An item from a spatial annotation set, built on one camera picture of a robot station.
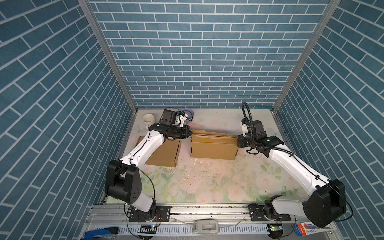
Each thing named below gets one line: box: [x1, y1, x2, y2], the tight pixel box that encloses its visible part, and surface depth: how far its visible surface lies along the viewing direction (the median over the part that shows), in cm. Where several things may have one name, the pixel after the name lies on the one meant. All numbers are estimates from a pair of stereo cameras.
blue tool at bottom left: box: [83, 227, 119, 240], surface depth 69 cm
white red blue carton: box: [292, 221, 338, 237], surface depth 71 cm
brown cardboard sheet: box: [190, 129, 239, 160], surface depth 86 cm
